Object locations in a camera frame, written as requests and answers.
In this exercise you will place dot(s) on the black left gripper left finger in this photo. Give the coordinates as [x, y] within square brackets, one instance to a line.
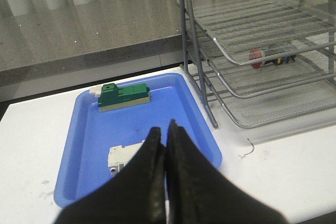
[135, 195]

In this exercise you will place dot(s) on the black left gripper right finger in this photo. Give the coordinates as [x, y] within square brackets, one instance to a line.
[199, 193]

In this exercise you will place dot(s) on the silver mesh tray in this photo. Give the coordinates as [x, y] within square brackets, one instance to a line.
[276, 106]
[247, 81]
[278, 28]

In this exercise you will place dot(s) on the white circuit breaker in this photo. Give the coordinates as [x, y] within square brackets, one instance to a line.
[120, 155]

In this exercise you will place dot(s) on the blue plastic tray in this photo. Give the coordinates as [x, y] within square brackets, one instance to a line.
[91, 134]

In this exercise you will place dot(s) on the green terminal block module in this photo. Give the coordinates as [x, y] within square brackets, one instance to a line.
[112, 97]

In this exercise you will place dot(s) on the grey stone counter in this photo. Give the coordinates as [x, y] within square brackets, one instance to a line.
[89, 35]

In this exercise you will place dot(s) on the silver mesh rack frame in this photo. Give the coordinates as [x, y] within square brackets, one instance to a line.
[191, 35]

